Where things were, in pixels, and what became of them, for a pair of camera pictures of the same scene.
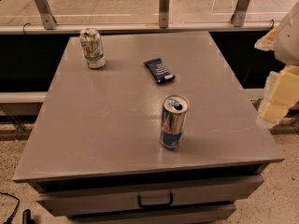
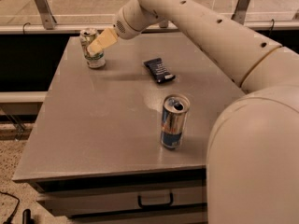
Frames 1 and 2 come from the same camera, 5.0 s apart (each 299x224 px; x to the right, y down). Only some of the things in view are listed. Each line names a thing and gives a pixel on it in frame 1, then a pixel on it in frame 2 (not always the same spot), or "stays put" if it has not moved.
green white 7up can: (92, 48) stays put
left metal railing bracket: (42, 2) stays put
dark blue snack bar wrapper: (159, 70) stays put
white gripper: (289, 40) -> (123, 24)
